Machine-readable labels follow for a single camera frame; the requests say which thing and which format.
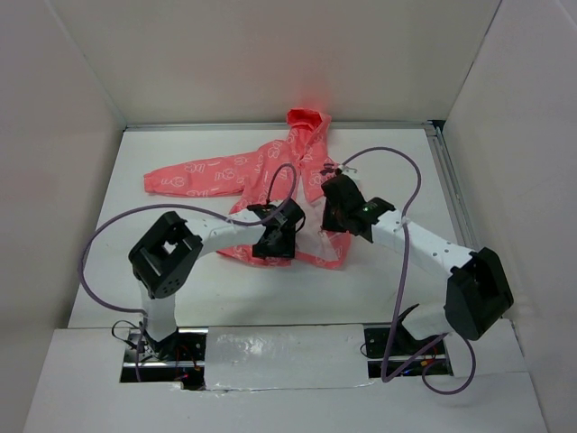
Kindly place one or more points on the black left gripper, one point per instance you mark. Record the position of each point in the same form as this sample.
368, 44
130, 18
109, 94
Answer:
286, 249

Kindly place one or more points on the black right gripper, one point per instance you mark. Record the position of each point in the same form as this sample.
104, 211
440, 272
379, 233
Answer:
328, 223

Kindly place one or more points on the pink hooded kids jacket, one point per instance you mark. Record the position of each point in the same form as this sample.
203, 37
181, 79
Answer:
250, 176

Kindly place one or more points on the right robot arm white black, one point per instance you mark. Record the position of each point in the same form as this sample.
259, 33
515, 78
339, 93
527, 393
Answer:
431, 253

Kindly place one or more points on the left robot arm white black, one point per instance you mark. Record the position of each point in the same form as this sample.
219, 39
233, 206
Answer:
164, 257

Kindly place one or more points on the white taped cover panel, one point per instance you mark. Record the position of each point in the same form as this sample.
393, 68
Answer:
285, 358

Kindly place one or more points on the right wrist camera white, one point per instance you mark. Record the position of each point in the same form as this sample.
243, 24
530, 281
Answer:
345, 170

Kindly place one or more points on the aluminium frame rail right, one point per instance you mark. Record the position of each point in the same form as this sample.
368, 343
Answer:
460, 216

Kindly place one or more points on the aluminium frame rail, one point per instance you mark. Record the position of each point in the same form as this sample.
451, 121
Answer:
260, 126
460, 216

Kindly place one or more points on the aluminium frame rail back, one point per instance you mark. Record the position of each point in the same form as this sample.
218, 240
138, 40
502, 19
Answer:
260, 126

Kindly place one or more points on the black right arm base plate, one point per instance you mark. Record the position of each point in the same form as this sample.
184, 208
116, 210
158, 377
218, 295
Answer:
404, 345

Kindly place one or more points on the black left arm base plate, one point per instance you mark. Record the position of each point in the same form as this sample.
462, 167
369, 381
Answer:
181, 362

